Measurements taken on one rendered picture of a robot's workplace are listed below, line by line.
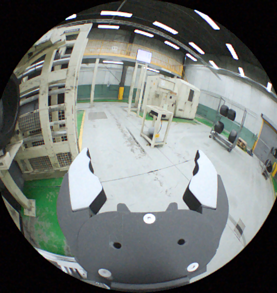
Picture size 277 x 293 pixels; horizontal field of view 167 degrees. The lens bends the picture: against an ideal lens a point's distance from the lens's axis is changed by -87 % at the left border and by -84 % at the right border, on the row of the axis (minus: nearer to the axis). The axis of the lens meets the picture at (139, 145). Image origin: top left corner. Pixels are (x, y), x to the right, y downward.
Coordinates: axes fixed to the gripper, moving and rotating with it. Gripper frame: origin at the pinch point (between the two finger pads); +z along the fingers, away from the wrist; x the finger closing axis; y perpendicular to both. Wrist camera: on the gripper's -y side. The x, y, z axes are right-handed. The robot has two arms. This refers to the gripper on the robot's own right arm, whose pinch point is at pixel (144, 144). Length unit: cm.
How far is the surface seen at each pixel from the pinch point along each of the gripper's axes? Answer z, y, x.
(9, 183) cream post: -13, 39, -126
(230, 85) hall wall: 711, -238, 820
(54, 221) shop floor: -5, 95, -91
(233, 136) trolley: 238, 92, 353
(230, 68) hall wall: 725, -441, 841
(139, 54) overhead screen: 386, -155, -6
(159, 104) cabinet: 411, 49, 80
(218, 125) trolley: 314, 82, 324
